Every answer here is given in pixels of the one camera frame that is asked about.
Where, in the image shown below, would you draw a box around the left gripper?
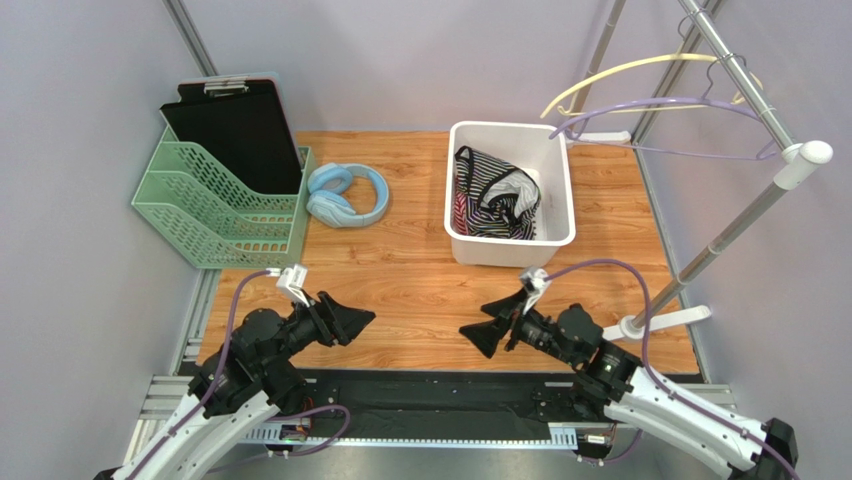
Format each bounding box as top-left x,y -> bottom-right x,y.
259,287 -> 376,373

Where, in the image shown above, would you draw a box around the black white striped tank top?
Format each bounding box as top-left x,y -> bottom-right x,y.
450,145 -> 542,241

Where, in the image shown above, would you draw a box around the cream hanger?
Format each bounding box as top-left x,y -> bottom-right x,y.
540,16 -> 767,120

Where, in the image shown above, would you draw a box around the lavender hanger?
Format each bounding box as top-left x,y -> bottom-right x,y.
548,53 -> 780,162

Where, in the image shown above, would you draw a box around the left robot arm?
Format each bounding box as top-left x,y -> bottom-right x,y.
97,292 -> 376,479

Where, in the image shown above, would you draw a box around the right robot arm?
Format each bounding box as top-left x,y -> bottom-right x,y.
459,290 -> 798,479

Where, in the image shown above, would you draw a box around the blue headphones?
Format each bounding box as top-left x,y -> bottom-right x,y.
305,162 -> 391,229

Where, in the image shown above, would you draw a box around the green file organizer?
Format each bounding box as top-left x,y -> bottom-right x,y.
131,128 -> 310,270

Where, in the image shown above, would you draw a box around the white plastic basket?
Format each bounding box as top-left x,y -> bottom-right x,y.
444,121 -> 577,268

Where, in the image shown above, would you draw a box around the black clipboard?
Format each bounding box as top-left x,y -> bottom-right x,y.
160,72 -> 304,195

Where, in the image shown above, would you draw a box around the metal clothes rack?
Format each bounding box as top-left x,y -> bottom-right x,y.
555,0 -> 833,342

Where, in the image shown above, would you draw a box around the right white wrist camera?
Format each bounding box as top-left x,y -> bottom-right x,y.
519,267 -> 551,315

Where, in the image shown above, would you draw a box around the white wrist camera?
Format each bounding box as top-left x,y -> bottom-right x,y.
519,267 -> 551,315
276,263 -> 311,307

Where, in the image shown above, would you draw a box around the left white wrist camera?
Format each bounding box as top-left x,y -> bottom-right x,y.
276,263 -> 311,307

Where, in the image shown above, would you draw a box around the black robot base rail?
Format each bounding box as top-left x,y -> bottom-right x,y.
136,367 -> 733,461

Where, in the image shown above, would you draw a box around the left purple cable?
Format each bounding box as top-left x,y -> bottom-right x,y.
126,268 -> 351,480

